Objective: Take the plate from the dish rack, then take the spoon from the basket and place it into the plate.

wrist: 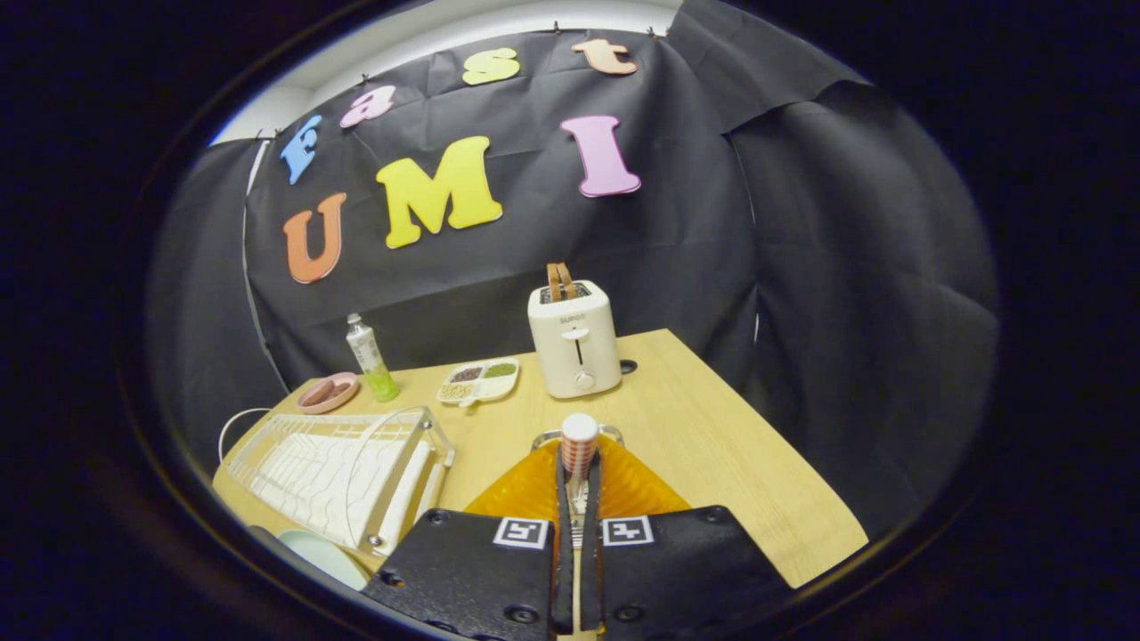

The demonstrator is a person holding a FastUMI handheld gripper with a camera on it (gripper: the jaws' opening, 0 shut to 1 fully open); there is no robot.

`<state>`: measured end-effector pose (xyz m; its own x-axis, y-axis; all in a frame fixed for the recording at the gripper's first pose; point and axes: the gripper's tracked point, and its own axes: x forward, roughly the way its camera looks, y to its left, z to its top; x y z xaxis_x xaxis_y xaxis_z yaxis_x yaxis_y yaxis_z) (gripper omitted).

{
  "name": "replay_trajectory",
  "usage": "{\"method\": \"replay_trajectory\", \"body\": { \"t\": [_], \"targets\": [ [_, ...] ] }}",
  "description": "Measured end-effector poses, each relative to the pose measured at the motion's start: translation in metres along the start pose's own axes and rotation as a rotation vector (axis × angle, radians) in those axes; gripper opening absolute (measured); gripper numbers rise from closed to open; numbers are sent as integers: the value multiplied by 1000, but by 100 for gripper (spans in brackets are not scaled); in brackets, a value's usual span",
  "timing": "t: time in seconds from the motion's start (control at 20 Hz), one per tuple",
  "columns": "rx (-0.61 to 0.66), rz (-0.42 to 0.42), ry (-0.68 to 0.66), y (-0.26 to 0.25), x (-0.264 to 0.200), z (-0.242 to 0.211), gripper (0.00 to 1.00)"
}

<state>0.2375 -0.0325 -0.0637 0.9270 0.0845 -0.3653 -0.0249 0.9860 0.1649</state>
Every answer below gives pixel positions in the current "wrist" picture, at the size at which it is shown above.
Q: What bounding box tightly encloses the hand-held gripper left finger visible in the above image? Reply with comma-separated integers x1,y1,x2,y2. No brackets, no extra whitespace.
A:
361,442,575,637

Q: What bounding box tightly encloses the white wire dish rack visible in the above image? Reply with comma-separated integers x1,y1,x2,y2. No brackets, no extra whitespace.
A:
216,406,456,557

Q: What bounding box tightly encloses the white toaster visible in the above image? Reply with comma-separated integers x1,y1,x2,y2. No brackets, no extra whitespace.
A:
527,280,623,399

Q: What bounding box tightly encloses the black backdrop cloth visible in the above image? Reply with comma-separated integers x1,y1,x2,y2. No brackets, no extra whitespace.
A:
147,0,1003,535

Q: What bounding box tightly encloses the spoon with pink checked handle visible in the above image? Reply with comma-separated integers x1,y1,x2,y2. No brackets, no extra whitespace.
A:
561,413,599,637

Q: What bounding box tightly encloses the small metal wire basket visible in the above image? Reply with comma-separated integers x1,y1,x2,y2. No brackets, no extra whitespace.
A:
532,426,624,451

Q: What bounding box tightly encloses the clear bottle with green liquid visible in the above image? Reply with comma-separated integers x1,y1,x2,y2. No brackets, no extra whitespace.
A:
346,312,401,403

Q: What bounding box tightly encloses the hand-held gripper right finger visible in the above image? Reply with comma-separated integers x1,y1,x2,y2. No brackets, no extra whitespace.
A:
581,436,794,637

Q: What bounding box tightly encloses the pale green plate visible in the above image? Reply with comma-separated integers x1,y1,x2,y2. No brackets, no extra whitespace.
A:
276,529,371,592

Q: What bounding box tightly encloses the pink plate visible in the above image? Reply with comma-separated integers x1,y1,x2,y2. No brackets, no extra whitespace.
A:
297,372,360,416

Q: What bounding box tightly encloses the white divided dish with beans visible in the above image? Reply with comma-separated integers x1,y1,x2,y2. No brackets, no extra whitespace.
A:
436,357,521,408

